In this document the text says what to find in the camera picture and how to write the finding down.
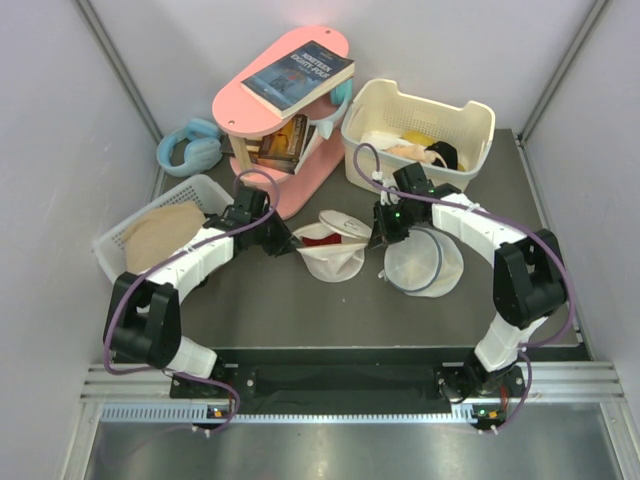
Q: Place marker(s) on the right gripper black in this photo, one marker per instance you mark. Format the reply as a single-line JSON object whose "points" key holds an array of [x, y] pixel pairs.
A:
{"points": [[384, 234]]}

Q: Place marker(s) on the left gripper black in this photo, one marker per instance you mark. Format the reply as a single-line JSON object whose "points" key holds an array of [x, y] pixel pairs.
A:
{"points": [[284, 241]]}

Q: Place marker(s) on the blue headphones on floor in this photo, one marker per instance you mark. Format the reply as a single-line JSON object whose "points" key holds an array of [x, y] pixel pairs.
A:
{"points": [[201, 153]]}

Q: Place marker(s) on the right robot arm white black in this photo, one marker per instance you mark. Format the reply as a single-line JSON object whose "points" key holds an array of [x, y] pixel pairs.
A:
{"points": [[527, 281]]}

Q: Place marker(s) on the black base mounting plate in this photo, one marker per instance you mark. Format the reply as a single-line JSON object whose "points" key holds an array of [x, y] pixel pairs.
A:
{"points": [[447, 373]]}

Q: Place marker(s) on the brown orange book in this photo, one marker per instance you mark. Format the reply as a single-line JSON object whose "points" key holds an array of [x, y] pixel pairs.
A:
{"points": [[286, 149]]}

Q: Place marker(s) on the grey trim mesh laundry bag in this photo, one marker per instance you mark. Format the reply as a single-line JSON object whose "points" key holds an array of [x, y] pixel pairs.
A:
{"points": [[426, 264]]}

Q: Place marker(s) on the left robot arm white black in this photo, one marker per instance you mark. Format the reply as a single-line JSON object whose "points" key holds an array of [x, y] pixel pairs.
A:
{"points": [[144, 318]]}

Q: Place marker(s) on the beige trim mesh laundry bag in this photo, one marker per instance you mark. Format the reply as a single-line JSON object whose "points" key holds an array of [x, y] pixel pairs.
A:
{"points": [[340, 262]]}

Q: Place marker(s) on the red bra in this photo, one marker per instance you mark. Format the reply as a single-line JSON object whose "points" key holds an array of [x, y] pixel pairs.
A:
{"points": [[331, 239]]}

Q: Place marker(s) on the white plastic perforated basket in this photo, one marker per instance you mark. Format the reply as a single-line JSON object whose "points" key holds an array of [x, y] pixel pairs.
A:
{"points": [[209, 196]]}

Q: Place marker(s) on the dark blue paperback book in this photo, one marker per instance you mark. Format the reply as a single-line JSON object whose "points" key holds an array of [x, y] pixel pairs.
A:
{"points": [[298, 78]]}

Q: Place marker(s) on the cream plastic laundry basket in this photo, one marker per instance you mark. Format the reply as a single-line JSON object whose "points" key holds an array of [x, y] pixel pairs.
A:
{"points": [[388, 128]]}

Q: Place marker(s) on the clothes pile in cream basket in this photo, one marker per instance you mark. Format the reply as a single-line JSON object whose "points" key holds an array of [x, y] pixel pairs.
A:
{"points": [[413, 145]]}

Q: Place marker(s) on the beige folded cloth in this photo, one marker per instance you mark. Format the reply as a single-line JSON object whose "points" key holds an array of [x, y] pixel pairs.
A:
{"points": [[157, 234]]}

